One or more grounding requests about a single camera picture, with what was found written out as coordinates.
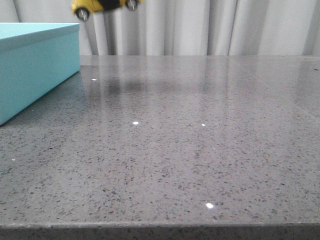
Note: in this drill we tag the yellow toy beetle car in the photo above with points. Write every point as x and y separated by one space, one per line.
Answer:
82 9

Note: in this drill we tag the light blue plastic box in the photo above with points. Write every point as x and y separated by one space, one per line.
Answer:
34 58

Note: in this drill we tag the light grey curtain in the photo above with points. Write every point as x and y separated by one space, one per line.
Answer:
205 27

